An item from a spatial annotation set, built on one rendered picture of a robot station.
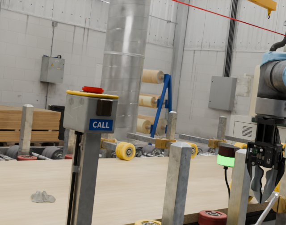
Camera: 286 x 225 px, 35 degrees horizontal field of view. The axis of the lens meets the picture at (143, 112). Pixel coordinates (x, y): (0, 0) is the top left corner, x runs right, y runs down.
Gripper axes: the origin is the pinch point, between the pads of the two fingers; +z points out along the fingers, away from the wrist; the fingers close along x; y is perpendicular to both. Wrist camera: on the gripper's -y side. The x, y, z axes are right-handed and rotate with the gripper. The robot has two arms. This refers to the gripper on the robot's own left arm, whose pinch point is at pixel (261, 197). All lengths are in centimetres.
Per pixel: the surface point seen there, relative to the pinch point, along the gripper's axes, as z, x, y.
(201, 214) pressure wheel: 10.2, -17.8, -9.2
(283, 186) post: 1.0, 0.5, -27.0
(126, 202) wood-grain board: 10.5, -39.6, -4.9
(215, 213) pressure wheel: 9.8, -14.7, -12.3
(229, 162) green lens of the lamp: -6.6, -10.0, -3.8
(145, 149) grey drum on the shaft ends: 18, -114, -165
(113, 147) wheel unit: 6, -85, -73
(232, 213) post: 6.4, -7.7, -3.4
